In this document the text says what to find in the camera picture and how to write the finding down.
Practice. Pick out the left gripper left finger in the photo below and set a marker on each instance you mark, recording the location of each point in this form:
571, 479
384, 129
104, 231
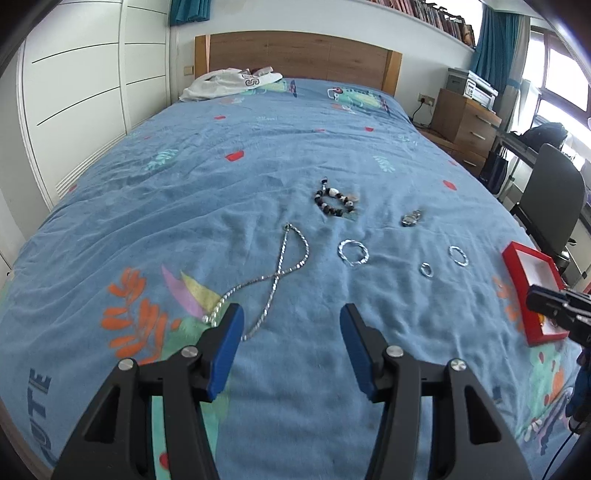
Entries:
113, 438

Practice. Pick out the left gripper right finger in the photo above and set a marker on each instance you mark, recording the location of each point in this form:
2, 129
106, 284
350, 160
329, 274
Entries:
470, 439

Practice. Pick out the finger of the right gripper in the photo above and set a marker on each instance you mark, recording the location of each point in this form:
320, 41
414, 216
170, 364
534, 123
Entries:
548, 302

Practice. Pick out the red shallow box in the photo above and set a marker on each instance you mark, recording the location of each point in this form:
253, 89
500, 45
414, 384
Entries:
536, 281

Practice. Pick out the small silver charm cluster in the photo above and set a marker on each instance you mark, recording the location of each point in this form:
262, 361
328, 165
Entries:
411, 219

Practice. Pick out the grey desk chair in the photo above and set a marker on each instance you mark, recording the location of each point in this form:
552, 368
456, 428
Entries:
550, 206

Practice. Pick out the dark blue hanging bag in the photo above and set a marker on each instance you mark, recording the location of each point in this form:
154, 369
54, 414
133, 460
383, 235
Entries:
494, 172

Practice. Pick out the desk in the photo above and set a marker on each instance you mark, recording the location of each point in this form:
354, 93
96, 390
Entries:
572, 147

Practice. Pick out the low wooden nightstand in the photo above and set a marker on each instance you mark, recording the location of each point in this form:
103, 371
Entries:
471, 161

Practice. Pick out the dark backpack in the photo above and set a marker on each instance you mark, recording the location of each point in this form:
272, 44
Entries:
552, 133

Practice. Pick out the wooden drawer chest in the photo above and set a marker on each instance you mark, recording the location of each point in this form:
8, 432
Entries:
465, 122

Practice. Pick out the white printer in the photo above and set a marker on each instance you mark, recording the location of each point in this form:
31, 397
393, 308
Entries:
472, 86

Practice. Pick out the right teal curtain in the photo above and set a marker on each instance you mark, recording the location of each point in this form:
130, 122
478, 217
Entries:
493, 57

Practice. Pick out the teal curtain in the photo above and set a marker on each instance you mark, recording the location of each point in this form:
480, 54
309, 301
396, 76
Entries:
189, 11
493, 57

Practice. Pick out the blue patterned bedspread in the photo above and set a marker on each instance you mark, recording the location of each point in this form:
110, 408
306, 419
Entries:
287, 201

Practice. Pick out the row of books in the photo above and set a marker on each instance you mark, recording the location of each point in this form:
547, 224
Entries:
435, 15

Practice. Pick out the wooden headboard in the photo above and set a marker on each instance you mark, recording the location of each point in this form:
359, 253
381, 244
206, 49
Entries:
301, 55

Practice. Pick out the white garment on bed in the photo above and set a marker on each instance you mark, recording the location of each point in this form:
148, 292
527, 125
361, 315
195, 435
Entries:
227, 82

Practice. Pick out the white wardrobe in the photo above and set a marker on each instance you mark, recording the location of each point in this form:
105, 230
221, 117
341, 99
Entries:
87, 75

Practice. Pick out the left teal curtain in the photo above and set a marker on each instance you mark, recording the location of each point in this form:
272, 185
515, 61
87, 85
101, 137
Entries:
189, 11

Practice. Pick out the wall power socket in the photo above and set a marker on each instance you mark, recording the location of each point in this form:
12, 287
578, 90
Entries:
426, 99

